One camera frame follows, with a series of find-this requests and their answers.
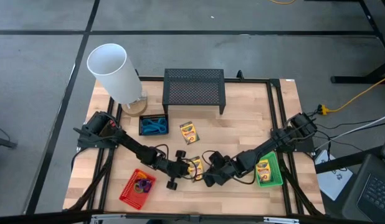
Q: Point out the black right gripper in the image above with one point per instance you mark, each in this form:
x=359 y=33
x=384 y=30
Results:
x=223 y=171

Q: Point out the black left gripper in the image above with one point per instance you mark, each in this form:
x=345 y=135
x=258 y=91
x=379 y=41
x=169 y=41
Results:
x=177 y=169

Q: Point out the Crayola crayon box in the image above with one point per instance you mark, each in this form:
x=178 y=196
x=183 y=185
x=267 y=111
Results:
x=198 y=165
x=189 y=133
x=263 y=171

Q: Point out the purple coil wristband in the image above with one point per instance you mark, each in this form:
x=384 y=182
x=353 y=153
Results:
x=148 y=186

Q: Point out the yellow coil wristband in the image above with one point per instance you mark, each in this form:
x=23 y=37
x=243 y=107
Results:
x=141 y=177

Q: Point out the green coil wristband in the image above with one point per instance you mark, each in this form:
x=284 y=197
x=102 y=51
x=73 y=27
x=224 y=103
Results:
x=135 y=187

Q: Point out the black plastic slotted basket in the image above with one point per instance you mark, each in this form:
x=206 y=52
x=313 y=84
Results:
x=153 y=115

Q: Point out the green plastic slotted basket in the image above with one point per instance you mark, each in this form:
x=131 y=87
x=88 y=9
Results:
x=276 y=174

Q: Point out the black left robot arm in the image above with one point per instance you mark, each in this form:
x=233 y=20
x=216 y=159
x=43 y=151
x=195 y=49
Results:
x=133 y=146

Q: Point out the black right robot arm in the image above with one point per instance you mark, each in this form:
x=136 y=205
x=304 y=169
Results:
x=264 y=149

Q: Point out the black mesh desk riser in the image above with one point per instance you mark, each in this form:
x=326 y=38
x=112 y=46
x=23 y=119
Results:
x=192 y=87

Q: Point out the black desk base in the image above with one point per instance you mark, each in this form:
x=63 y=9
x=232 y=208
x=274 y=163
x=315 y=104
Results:
x=348 y=79

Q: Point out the red plastic slotted basket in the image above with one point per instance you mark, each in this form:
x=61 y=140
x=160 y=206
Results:
x=131 y=196

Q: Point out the white paper towel roll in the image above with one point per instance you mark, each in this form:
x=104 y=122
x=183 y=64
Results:
x=114 y=71

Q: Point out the white flat device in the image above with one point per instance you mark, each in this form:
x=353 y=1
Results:
x=332 y=180

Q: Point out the dark grey laptop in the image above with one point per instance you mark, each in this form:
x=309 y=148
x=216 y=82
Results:
x=376 y=193

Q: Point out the black floor stand foot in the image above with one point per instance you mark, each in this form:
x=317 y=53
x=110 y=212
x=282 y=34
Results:
x=2 y=143

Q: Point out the silver aluminium bracket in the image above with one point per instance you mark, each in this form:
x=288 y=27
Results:
x=281 y=220
x=103 y=219

